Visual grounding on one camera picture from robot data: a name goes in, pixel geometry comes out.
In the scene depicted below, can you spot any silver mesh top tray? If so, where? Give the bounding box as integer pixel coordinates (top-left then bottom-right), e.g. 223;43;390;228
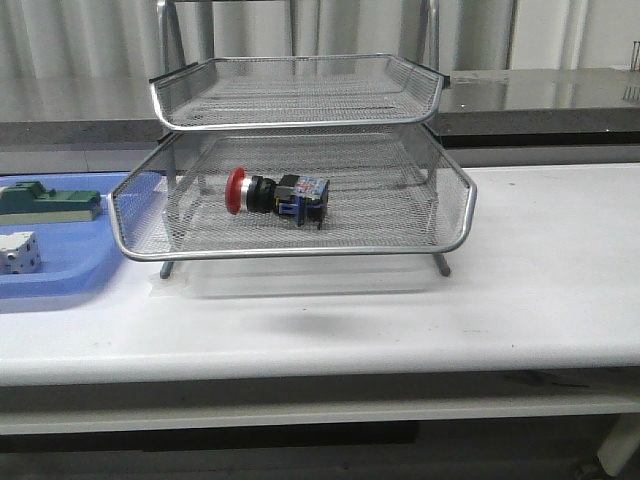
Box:
150;54;448;131

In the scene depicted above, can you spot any white table leg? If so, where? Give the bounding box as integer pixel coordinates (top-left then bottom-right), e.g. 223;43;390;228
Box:
596;413;640;477

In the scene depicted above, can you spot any silver mesh tray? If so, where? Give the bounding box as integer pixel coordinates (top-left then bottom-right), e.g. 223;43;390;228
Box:
108;125;477;261
150;54;448;131

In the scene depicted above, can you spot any red emergency stop button switch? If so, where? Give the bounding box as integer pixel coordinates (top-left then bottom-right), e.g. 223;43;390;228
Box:
225;167;330;230

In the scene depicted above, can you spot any green terminal block module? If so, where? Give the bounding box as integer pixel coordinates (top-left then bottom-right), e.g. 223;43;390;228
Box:
1;181;102;225

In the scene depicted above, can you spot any white grey circuit breaker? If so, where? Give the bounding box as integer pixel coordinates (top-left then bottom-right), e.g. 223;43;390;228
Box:
1;231;41;275

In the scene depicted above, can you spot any grey back counter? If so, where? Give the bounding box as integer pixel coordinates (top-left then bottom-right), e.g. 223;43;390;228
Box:
1;68;639;148

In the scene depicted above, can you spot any grey metal rack frame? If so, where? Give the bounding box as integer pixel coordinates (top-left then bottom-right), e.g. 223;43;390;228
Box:
157;124;452;280

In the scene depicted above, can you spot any blue plastic tray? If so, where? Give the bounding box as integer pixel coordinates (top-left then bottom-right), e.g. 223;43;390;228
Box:
1;172;126;300

